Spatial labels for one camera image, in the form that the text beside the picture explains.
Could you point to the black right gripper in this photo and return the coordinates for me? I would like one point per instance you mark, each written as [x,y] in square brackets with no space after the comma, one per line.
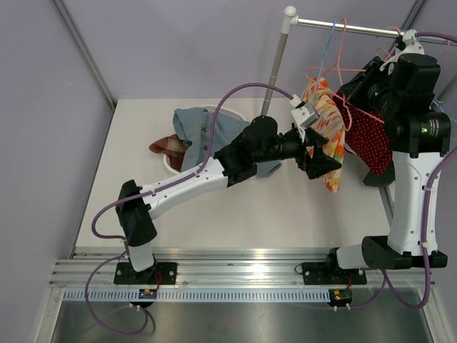
[356,89]

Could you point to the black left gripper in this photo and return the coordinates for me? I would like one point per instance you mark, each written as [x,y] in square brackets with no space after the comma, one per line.
[319,162]

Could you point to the orange floral skirt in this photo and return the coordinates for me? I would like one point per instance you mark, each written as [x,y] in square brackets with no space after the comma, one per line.
[330,124]

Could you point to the red polka dot skirt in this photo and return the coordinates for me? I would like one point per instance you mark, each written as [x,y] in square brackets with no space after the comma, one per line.
[365,135]

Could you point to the dark dotted skirt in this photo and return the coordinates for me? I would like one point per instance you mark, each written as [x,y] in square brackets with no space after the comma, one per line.
[380,177]

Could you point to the light blue denim skirt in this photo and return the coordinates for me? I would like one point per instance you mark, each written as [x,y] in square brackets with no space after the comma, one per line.
[193,127]

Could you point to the red plaid skirt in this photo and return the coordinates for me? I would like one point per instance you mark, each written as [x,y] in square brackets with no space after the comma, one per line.
[170,146]

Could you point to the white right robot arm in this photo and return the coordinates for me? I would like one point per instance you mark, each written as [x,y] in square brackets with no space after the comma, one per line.
[401,91]

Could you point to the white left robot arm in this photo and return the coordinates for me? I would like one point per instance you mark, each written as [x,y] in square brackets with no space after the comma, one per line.
[238,161]

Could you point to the white perforated plastic basket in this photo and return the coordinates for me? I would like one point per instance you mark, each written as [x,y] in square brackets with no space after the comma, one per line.
[174,164]

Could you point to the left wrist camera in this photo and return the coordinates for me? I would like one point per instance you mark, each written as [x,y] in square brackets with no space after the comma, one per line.
[304,114]

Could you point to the aluminium mounting rail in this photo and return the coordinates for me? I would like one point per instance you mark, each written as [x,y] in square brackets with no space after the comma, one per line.
[196,268]

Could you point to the white slotted cable duct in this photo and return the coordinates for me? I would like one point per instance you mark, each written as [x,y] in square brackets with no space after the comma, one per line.
[206,295]

